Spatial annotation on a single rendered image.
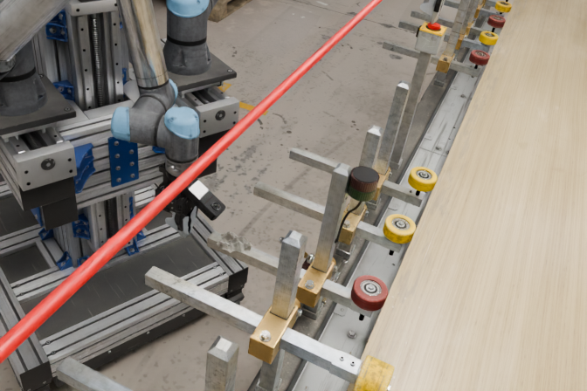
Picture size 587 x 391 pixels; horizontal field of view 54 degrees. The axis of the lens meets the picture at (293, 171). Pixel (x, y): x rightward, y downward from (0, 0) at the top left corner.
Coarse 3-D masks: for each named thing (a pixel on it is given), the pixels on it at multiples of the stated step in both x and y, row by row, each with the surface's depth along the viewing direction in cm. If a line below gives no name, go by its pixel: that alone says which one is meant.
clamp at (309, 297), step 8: (312, 264) 138; (312, 272) 136; (320, 272) 136; (328, 272) 137; (304, 280) 134; (312, 280) 134; (320, 280) 134; (304, 288) 132; (320, 288) 133; (296, 296) 134; (304, 296) 133; (312, 296) 132; (320, 296) 136; (312, 304) 133
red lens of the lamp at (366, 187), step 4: (372, 168) 122; (352, 172) 120; (376, 172) 121; (352, 176) 119; (352, 180) 119; (356, 180) 118; (352, 184) 119; (356, 184) 118; (360, 184) 118; (364, 184) 117; (368, 184) 117; (372, 184) 118; (376, 184) 119; (356, 188) 118; (360, 188) 118; (364, 188) 118; (368, 188) 118; (372, 188) 118
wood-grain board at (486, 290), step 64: (576, 0) 323; (512, 64) 241; (576, 64) 250; (512, 128) 197; (576, 128) 203; (448, 192) 163; (512, 192) 167; (576, 192) 172; (448, 256) 142; (512, 256) 145; (576, 256) 149; (384, 320) 124; (448, 320) 126; (512, 320) 128; (576, 320) 131; (448, 384) 113; (512, 384) 115; (576, 384) 117
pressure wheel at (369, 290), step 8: (360, 280) 131; (368, 280) 132; (376, 280) 132; (352, 288) 130; (360, 288) 129; (368, 288) 130; (376, 288) 130; (384, 288) 130; (352, 296) 130; (360, 296) 128; (368, 296) 128; (376, 296) 128; (384, 296) 128; (360, 304) 128; (368, 304) 127; (376, 304) 127
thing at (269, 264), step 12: (216, 240) 142; (228, 252) 142; (240, 252) 140; (252, 252) 140; (264, 252) 141; (252, 264) 140; (264, 264) 139; (276, 264) 138; (300, 276) 136; (324, 288) 134; (336, 288) 135; (348, 288) 135; (336, 300) 134; (348, 300) 133; (360, 312) 133
